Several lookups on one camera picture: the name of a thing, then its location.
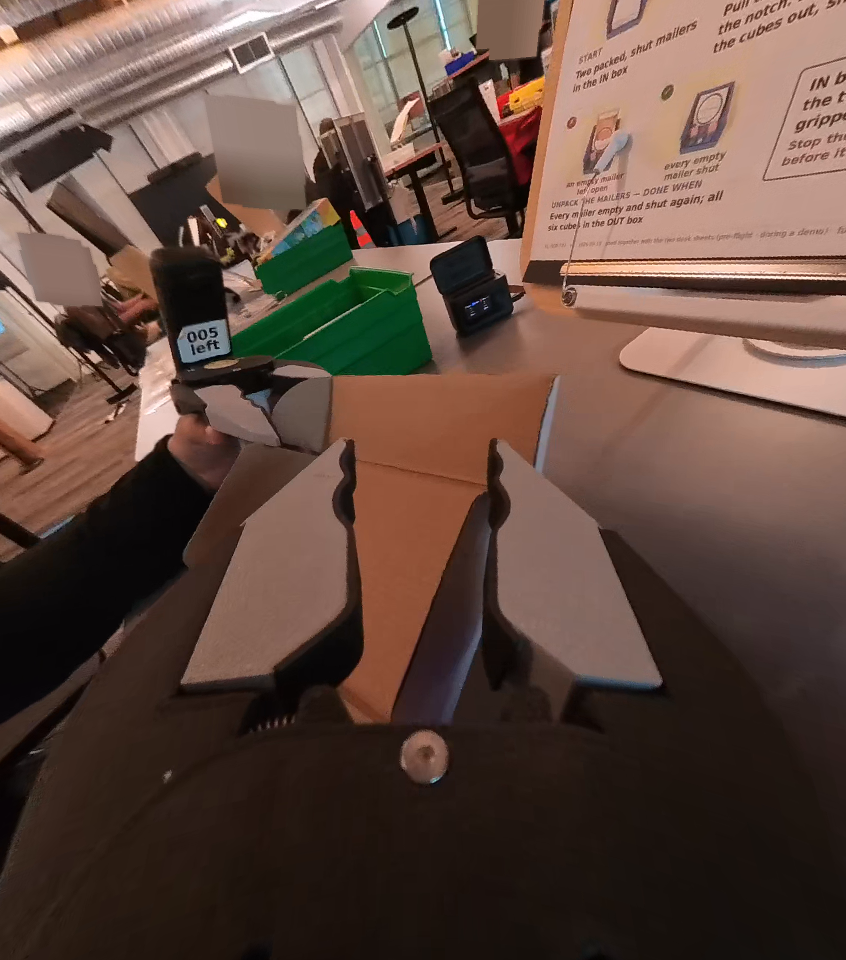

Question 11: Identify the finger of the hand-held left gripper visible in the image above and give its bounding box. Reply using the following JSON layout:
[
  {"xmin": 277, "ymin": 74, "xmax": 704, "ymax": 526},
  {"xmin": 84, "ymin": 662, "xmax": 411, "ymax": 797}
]
[
  {"xmin": 261, "ymin": 363, "xmax": 312, "ymax": 450},
  {"xmin": 201, "ymin": 381, "xmax": 278, "ymax": 445}
]

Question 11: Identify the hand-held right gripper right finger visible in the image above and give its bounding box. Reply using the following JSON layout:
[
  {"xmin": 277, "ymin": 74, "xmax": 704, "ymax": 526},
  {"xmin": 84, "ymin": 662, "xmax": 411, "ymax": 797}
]
[{"xmin": 484, "ymin": 438, "xmax": 664, "ymax": 721}]

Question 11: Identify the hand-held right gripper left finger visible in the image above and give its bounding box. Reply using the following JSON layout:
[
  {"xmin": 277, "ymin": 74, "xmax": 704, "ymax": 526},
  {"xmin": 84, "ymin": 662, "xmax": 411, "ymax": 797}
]
[{"xmin": 181, "ymin": 438, "xmax": 364, "ymax": 693}]

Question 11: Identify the white cardboard mailer box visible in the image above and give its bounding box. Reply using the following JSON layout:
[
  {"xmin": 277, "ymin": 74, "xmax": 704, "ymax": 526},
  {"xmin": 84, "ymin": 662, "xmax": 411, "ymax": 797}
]
[{"xmin": 183, "ymin": 373, "xmax": 563, "ymax": 725}]

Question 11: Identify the person's left forearm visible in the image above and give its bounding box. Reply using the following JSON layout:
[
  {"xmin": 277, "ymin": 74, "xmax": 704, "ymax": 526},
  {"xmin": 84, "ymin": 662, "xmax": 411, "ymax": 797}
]
[{"xmin": 0, "ymin": 435, "xmax": 218, "ymax": 751}]

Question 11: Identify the person's left hand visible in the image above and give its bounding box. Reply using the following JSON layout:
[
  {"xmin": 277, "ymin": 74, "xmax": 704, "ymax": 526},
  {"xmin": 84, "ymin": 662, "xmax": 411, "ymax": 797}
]
[{"xmin": 168, "ymin": 412, "xmax": 246, "ymax": 494}]

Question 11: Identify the black monitor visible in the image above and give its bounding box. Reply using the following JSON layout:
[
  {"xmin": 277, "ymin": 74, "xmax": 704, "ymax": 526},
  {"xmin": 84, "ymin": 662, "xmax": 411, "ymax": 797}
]
[{"xmin": 129, "ymin": 161, "xmax": 223, "ymax": 245}]

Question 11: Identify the colourful printed pack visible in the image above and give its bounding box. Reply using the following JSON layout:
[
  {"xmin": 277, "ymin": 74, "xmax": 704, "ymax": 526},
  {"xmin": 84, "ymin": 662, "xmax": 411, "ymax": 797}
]
[{"xmin": 273, "ymin": 198, "xmax": 342, "ymax": 260}]

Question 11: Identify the black studio light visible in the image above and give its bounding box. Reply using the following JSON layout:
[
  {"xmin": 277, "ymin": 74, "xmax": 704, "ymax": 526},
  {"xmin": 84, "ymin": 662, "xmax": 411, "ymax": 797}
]
[{"xmin": 10, "ymin": 123, "xmax": 115, "ymax": 192}]

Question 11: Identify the black charging case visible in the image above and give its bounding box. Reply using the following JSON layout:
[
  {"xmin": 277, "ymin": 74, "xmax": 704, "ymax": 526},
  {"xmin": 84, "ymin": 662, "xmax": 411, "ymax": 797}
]
[{"xmin": 429, "ymin": 236, "xmax": 516, "ymax": 339}]

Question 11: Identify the black mesh office chair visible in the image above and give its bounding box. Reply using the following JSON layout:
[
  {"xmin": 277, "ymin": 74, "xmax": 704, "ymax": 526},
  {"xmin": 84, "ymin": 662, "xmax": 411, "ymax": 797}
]
[{"xmin": 430, "ymin": 86, "xmax": 529, "ymax": 240}]

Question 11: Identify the instruction sheet on stand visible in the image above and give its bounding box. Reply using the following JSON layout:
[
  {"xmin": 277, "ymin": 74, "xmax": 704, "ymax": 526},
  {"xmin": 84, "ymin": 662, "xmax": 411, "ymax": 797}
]
[{"xmin": 520, "ymin": 0, "xmax": 846, "ymax": 430}]

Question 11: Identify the black floor lamp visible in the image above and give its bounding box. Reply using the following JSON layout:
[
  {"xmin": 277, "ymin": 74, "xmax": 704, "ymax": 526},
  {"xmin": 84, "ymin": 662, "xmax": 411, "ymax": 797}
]
[{"xmin": 387, "ymin": 6, "xmax": 443, "ymax": 144}]

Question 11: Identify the red bag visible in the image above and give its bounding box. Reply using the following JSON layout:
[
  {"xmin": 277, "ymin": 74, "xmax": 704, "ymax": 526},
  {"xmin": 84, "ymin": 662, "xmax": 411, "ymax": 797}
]
[{"xmin": 498, "ymin": 112, "xmax": 544, "ymax": 181}]

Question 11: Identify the printed instruction sheet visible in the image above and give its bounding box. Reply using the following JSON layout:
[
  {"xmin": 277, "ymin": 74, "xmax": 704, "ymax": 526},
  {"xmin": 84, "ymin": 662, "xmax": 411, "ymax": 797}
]
[{"xmin": 543, "ymin": 0, "xmax": 846, "ymax": 260}]

